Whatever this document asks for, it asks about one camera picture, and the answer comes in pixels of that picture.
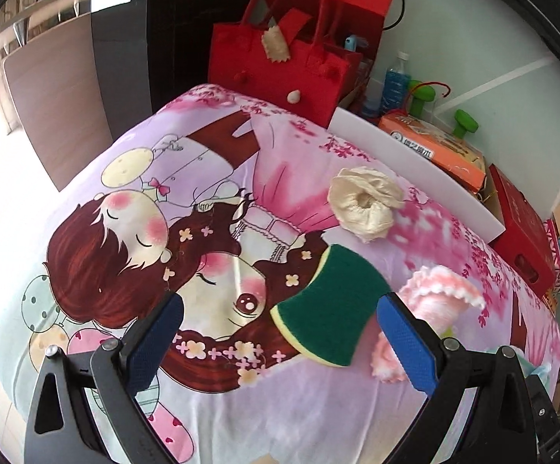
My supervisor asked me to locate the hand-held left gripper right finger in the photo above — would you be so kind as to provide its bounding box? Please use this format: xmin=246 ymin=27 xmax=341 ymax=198
xmin=376 ymin=292 xmax=560 ymax=464

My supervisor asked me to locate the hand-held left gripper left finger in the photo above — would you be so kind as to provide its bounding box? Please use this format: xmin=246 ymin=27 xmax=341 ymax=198
xmin=24 ymin=291 xmax=185 ymax=464

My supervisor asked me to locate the green yellow sponge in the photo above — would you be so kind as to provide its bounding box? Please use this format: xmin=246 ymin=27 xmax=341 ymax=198
xmin=269 ymin=244 xmax=391 ymax=368

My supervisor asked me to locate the pink white fluffy cloth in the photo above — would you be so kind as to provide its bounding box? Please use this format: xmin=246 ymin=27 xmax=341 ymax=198
xmin=369 ymin=267 xmax=486 ymax=384

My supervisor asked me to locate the cream scrunchie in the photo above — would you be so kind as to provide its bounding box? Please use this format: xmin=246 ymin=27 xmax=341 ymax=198
xmin=327 ymin=167 xmax=405 ymax=245

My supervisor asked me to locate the blue face mask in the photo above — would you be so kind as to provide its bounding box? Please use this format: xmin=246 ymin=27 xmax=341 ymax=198
xmin=516 ymin=348 xmax=553 ymax=392

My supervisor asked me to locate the red gift box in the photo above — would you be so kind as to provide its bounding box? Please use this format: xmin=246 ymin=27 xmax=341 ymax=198
xmin=489 ymin=164 xmax=557 ymax=298

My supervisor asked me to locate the white foam board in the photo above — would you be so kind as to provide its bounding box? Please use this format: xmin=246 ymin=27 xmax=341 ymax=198
xmin=328 ymin=106 xmax=507 ymax=242

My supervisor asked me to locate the printed blanket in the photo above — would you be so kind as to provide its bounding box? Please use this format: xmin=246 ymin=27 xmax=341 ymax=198
xmin=0 ymin=83 xmax=560 ymax=464

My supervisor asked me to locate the orange cardboard box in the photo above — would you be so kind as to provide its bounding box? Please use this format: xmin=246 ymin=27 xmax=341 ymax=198
xmin=378 ymin=111 xmax=487 ymax=193

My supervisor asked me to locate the green dumbbell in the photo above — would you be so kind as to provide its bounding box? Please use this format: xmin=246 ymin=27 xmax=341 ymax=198
xmin=408 ymin=80 xmax=436 ymax=117
xmin=454 ymin=109 xmax=480 ymax=143

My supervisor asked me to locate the clear water bottle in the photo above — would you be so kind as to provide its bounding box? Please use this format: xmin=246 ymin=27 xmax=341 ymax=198
xmin=381 ymin=51 xmax=412 ymax=117

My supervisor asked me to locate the brown cabinet door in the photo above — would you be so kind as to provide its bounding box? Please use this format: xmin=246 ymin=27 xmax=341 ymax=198
xmin=2 ymin=10 xmax=114 ymax=193

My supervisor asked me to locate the red felt handbag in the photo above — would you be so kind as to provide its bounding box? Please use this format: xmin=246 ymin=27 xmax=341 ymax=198
xmin=207 ymin=0 xmax=364 ymax=129

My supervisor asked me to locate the black cabinet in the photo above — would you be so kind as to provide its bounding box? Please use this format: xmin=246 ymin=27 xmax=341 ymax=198
xmin=89 ymin=0 xmax=271 ymax=143

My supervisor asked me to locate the red cord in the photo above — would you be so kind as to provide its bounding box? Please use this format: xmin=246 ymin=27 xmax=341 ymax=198
xmin=408 ymin=80 xmax=452 ymax=107

